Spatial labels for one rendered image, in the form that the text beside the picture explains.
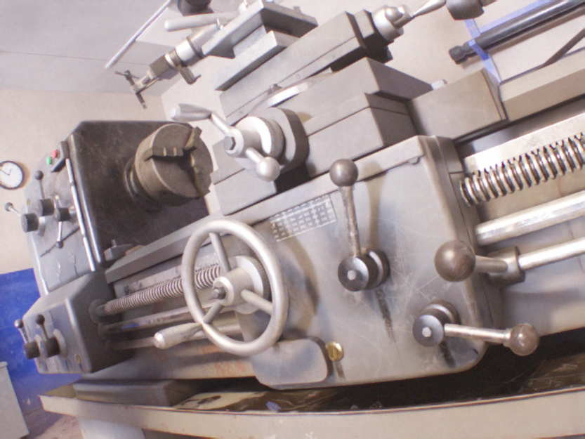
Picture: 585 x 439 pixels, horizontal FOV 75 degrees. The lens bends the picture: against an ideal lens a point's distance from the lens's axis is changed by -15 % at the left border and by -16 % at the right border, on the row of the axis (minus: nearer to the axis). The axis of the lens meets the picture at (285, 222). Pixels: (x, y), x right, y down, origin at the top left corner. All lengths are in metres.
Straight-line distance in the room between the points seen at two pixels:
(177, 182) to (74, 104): 4.45
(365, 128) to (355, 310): 0.24
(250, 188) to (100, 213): 0.82
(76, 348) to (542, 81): 1.30
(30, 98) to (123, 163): 4.07
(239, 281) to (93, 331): 0.80
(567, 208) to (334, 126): 0.32
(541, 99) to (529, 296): 0.29
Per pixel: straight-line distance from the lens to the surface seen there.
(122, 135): 1.58
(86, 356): 1.35
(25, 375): 4.67
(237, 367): 1.07
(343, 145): 0.58
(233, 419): 0.86
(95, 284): 1.39
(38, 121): 5.42
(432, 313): 0.52
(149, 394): 1.34
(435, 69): 4.17
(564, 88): 0.66
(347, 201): 0.52
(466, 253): 0.41
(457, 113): 0.67
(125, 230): 1.45
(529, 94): 0.67
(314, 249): 0.62
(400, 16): 0.70
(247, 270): 0.65
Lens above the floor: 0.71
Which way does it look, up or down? 4 degrees up
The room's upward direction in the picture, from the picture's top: 18 degrees counter-clockwise
